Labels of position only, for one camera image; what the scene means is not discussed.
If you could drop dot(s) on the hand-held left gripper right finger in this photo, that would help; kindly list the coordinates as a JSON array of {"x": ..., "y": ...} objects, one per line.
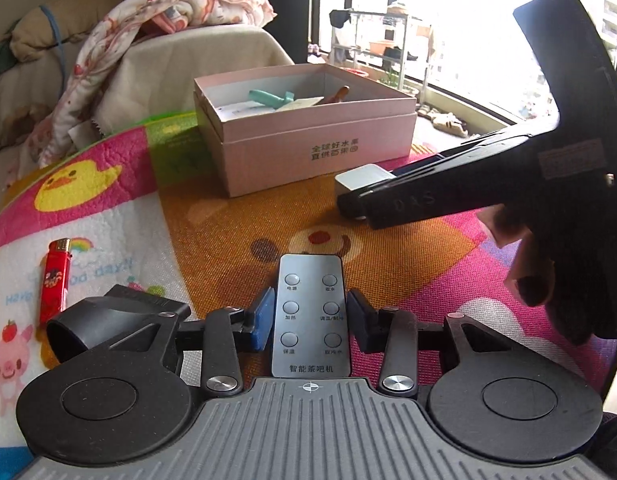
[{"x": 361, "y": 325}]

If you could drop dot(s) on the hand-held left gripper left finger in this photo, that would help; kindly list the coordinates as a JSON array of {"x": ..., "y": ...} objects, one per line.
[{"x": 262, "y": 320}]

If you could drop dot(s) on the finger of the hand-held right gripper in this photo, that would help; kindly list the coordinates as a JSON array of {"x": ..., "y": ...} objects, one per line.
[
  {"x": 438, "y": 162},
  {"x": 418, "y": 202}
]

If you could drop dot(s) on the grey remote control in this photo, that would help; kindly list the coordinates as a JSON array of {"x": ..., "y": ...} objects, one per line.
[{"x": 311, "y": 320}]

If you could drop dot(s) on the white charger cube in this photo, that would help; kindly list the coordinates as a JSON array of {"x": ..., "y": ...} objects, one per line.
[{"x": 361, "y": 177}]

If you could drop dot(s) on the brown wooden bear figurine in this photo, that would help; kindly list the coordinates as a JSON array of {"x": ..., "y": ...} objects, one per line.
[{"x": 336, "y": 95}]

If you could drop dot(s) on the pink cardboard box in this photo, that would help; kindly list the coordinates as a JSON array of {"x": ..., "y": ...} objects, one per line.
[{"x": 308, "y": 145}]

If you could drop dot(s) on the black cylinder holder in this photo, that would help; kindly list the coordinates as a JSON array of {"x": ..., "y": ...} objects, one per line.
[{"x": 88, "y": 317}]

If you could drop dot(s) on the teal plastic hand tool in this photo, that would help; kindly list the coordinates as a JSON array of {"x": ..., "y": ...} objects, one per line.
[{"x": 268, "y": 97}]

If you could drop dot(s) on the red lighter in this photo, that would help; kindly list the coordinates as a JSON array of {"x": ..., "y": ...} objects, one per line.
[{"x": 56, "y": 280}]

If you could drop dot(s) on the person's right hand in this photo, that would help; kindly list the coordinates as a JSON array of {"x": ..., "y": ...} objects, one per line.
[{"x": 533, "y": 260}]

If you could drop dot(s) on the beige fuzzy slippers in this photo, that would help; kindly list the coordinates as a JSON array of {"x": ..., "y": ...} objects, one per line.
[{"x": 446, "y": 122}]

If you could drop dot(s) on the colourful cartoon play mat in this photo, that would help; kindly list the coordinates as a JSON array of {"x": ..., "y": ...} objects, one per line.
[{"x": 268, "y": 220}]

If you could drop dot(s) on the orange flower pot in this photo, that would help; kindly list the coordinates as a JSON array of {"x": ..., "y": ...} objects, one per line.
[{"x": 380, "y": 46}]

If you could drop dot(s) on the balcony metal rack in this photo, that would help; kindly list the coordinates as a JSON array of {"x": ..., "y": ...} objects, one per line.
[{"x": 353, "y": 20}]

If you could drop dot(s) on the beige covered sofa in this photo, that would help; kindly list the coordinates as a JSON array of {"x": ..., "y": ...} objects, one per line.
[{"x": 188, "y": 60}]

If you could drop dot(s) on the pink floral blanket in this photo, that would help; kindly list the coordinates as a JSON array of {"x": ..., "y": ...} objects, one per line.
[{"x": 113, "y": 50}]

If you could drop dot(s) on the beige pillow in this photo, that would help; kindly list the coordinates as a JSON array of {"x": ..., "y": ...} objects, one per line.
[{"x": 43, "y": 30}]

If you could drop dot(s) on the black window frame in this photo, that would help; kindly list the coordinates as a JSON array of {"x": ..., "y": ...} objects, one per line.
[{"x": 278, "y": 0}]

